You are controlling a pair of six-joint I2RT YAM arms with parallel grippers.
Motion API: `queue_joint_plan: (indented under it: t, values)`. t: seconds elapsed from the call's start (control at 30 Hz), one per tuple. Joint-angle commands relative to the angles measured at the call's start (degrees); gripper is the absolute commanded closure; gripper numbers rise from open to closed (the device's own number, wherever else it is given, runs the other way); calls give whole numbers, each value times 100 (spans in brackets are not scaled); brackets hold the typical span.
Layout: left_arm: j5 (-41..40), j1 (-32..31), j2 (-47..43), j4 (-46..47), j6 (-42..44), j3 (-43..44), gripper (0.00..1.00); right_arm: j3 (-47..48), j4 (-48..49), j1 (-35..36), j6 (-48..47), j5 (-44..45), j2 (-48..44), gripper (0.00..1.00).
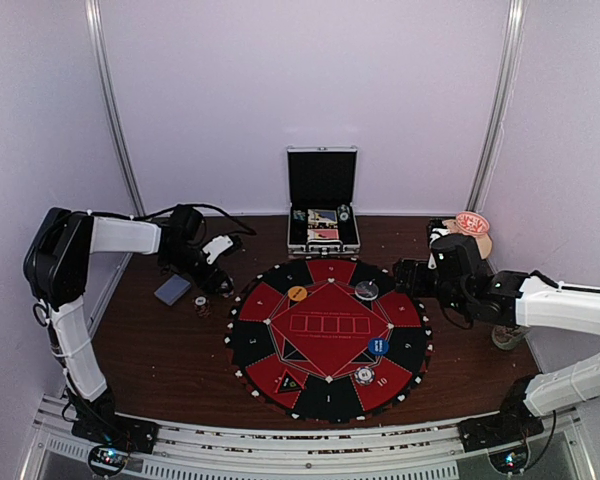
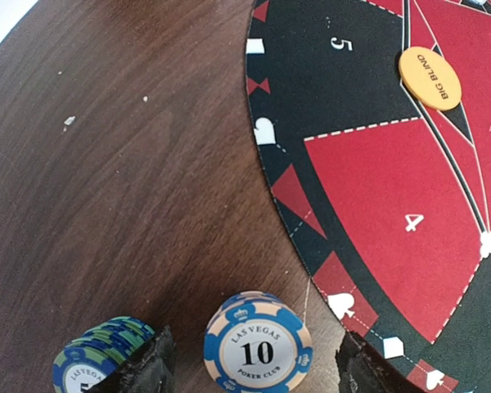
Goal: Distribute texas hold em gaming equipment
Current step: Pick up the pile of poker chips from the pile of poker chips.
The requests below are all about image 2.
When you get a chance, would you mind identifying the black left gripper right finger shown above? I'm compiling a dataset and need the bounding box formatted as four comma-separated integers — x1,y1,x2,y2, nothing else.
335,332,423,393

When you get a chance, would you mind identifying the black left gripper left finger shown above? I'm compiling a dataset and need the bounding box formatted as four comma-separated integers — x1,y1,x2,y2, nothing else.
88,325,176,393

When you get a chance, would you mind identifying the dark blue green chip stack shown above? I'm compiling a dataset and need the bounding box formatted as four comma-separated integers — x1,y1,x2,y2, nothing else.
52,316,155,392

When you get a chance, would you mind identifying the light blue 10 chip stack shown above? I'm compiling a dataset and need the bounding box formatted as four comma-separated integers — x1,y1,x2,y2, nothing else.
204,291,313,392

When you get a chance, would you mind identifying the round red black poker mat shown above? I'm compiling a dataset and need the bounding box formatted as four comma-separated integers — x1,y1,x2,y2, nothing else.
245,1,491,392

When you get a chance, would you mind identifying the yellow big blind button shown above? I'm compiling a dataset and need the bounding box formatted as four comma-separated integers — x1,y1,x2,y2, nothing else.
398,46,462,111

